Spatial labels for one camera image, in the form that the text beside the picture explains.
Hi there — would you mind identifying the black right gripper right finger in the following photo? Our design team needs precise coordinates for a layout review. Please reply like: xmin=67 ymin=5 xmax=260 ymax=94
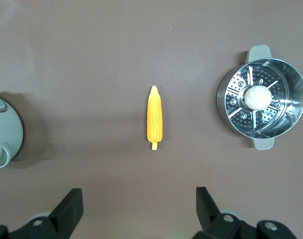
xmin=194 ymin=186 xmax=259 ymax=239

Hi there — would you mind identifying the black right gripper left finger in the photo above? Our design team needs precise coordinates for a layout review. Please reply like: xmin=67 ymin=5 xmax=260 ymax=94
xmin=9 ymin=188 xmax=84 ymax=239

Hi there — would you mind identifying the yellow corn cob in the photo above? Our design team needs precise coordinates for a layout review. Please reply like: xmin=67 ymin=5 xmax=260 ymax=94
xmin=146 ymin=85 xmax=164 ymax=151

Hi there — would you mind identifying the steel cooking pot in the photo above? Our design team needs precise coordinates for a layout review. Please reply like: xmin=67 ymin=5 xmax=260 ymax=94
xmin=0 ymin=93 xmax=24 ymax=169

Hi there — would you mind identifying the stainless steel steamer pot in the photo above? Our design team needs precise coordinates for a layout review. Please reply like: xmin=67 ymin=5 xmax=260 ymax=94
xmin=215 ymin=44 xmax=303 ymax=151

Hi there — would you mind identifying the perforated steel steamer rack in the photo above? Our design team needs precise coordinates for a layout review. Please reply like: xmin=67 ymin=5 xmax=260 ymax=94
xmin=225 ymin=65 xmax=286 ymax=131

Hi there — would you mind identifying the white steamed bun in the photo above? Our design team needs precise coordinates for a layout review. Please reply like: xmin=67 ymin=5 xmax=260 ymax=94
xmin=244 ymin=86 xmax=272 ymax=111

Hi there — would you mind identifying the brown table mat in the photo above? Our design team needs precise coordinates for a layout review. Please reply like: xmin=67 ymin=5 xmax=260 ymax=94
xmin=0 ymin=0 xmax=303 ymax=239

